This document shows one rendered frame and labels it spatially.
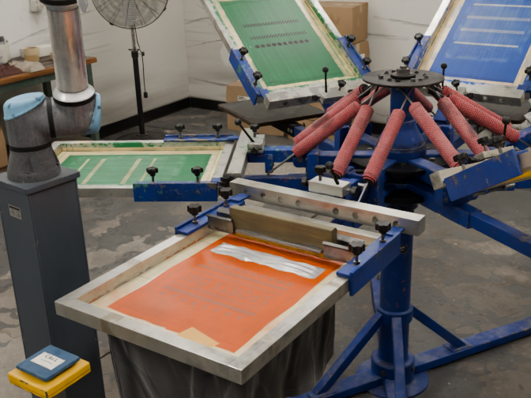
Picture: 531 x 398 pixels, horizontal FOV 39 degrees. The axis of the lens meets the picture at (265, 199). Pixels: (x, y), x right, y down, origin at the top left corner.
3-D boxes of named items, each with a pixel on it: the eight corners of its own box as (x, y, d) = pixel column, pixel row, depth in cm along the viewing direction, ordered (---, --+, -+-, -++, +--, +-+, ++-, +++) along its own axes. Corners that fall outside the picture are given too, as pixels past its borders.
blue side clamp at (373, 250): (352, 296, 196) (352, 272, 193) (335, 291, 198) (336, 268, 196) (400, 253, 219) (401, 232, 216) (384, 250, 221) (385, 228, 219)
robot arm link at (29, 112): (9, 137, 217) (1, 92, 212) (56, 133, 220) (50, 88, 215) (6, 149, 206) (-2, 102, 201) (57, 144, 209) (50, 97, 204)
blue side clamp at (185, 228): (188, 251, 225) (186, 230, 223) (175, 247, 228) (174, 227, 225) (246, 217, 248) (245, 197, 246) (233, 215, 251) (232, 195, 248)
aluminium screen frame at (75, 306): (242, 385, 159) (241, 370, 158) (55, 313, 190) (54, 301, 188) (397, 249, 219) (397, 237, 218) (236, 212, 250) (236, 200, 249)
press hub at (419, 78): (416, 418, 295) (433, 81, 246) (329, 387, 315) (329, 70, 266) (452, 369, 325) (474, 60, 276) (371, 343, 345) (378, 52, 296)
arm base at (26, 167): (-3, 176, 216) (-9, 143, 212) (41, 162, 226) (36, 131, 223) (28, 186, 207) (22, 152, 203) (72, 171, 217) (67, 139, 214)
